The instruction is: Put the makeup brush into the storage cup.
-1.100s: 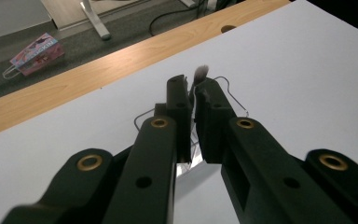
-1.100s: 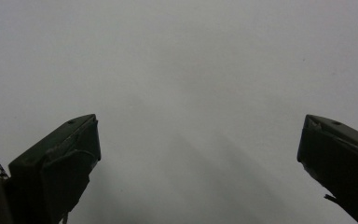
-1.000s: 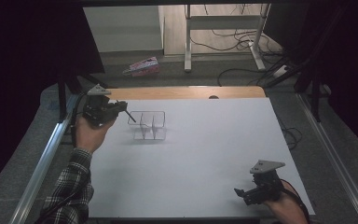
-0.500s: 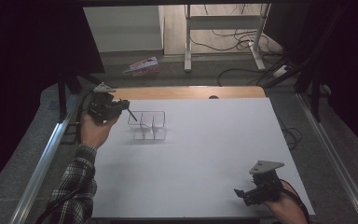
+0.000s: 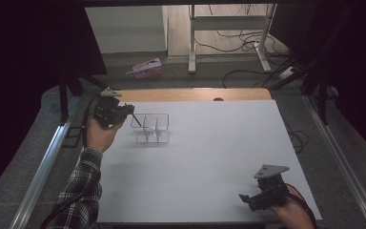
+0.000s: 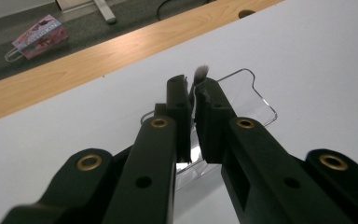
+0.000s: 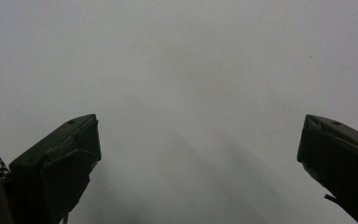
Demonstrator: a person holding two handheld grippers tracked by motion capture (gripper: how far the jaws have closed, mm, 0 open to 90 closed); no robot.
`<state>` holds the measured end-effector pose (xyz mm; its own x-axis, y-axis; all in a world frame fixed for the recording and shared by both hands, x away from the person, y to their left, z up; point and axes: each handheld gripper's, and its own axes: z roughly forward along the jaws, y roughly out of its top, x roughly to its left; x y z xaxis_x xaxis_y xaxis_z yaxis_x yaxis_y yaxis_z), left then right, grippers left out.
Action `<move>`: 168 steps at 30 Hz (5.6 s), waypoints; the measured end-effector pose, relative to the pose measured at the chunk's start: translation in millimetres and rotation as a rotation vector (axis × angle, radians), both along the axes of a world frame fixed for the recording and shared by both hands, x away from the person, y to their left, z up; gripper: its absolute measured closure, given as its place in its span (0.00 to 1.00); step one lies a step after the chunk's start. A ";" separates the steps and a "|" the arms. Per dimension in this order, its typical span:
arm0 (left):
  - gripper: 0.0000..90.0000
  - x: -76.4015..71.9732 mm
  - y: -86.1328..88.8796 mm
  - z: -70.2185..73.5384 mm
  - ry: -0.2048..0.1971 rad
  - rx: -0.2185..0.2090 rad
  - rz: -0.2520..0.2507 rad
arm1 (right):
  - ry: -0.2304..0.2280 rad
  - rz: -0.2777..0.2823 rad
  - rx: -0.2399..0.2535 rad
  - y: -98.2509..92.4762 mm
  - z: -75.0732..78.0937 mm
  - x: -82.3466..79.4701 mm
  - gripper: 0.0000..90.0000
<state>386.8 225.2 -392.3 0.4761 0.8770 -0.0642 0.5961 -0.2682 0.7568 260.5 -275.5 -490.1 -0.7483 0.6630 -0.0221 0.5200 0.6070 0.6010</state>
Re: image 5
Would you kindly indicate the black metal stand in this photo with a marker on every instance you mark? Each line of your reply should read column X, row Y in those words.
column 64, row 95
column 322, row 95

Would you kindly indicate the wooden table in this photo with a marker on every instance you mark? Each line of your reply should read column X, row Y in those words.
column 187, row 94

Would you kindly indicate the white power strip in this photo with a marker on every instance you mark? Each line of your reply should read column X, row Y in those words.
column 287, row 72

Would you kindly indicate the aluminium rail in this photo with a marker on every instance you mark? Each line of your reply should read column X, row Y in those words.
column 44, row 165
column 340, row 159

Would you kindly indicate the pink packet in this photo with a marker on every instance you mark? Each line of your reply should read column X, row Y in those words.
column 146, row 68

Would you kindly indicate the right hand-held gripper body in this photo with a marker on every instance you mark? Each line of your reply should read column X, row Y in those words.
column 270, row 191

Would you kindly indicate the black rectangular frame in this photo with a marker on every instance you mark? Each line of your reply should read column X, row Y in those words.
column 73, row 137

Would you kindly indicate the black pen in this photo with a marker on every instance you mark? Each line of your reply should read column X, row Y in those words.
column 136, row 120

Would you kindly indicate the white cabinet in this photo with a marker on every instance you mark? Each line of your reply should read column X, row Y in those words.
column 124, row 28

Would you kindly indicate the clear acrylic divided organizer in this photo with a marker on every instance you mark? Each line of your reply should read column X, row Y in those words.
column 152, row 129

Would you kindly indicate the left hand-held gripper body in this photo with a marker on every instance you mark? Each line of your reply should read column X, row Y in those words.
column 108, row 111

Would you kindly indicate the person's left hand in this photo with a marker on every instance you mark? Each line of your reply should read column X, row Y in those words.
column 103, row 136

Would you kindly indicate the dark curtain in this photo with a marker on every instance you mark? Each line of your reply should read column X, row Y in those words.
column 362, row 79
column 22, row 79

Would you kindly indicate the white desk frame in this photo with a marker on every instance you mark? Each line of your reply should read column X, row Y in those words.
column 192, row 38

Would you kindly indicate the white table mat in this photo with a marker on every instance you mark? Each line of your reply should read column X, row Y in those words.
column 203, row 159

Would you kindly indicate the person's right hand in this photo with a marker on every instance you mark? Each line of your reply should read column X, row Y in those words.
column 292, row 216

